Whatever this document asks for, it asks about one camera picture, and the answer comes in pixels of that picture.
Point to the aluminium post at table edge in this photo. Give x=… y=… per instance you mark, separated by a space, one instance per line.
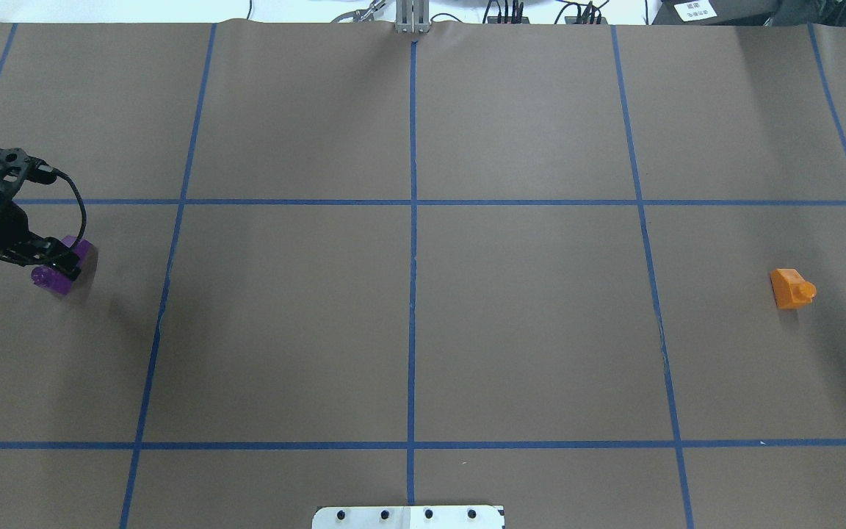
x=412 y=16

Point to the white mounting plate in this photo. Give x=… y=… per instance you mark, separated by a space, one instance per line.
x=410 y=516

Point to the purple trapezoid block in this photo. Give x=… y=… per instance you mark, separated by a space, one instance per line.
x=60 y=281

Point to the orange trapezoid block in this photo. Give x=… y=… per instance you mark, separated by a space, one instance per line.
x=790 y=289

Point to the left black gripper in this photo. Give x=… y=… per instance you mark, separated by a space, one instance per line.
x=3 y=233

